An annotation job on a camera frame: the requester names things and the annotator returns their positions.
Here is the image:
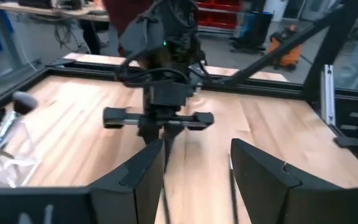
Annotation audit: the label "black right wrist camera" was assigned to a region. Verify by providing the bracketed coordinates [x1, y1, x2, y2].
[149, 81, 195, 107]

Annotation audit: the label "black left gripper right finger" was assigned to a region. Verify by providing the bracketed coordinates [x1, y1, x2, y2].
[231, 138, 301, 224]

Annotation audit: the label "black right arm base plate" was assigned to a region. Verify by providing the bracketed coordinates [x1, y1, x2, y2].
[334, 90, 358, 139]

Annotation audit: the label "stubby black powder brush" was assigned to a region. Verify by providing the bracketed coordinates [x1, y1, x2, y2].
[0, 90, 39, 147]

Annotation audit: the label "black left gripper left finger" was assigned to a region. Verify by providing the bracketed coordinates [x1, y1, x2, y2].
[88, 139, 166, 224]

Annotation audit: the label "orange shop vacuum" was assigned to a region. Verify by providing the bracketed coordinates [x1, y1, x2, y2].
[267, 24, 304, 71]

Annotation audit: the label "clear acrylic brush organizer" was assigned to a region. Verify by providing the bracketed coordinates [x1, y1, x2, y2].
[0, 118, 42, 189]

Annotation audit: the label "silver aluminium post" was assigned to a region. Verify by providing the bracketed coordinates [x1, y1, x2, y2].
[321, 64, 335, 125]

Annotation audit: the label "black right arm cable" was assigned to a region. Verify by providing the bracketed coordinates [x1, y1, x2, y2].
[113, 46, 211, 88]

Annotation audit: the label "red storage bins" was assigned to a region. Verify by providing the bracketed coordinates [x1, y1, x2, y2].
[197, 0, 245, 30]

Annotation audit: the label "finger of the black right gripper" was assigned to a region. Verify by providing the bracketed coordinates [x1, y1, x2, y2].
[139, 124, 163, 146]
[162, 124, 183, 147]

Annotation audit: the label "person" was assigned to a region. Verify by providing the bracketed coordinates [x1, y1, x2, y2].
[103, 0, 155, 58]

